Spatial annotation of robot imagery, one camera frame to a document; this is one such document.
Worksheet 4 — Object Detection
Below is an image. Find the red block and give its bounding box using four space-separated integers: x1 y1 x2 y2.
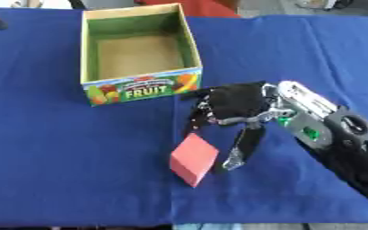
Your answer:
168 132 221 189

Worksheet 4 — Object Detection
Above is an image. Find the red chair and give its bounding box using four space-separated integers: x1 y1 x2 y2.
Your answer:
134 0 242 18

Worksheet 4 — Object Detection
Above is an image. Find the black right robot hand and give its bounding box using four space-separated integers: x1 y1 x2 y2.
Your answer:
180 80 294 173

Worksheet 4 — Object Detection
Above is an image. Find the cardboard box with green inside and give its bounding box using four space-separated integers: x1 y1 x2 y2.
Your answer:
78 3 205 108

